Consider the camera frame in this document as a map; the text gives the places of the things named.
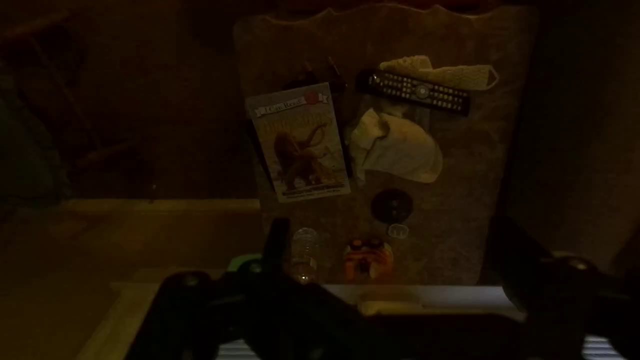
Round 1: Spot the orange toy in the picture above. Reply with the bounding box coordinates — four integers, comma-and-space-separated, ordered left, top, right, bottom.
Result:
341, 236, 396, 283

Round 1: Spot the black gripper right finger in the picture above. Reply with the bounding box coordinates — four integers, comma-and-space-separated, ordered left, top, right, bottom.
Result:
508, 256, 627, 360

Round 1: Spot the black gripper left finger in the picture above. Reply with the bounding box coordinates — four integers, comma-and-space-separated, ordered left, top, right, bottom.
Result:
126, 269, 232, 360

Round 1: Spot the white folded cloth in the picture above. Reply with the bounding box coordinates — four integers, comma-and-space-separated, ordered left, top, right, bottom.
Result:
346, 106, 446, 186

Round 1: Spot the black remote control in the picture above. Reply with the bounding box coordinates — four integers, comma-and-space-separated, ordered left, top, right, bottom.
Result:
363, 68, 471, 117

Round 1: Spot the black round stand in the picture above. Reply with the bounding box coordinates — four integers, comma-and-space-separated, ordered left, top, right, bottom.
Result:
370, 188, 415, 227

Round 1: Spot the clear plastic water bottle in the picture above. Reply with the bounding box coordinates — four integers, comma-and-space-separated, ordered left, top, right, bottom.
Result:
287, 227, 322, 286

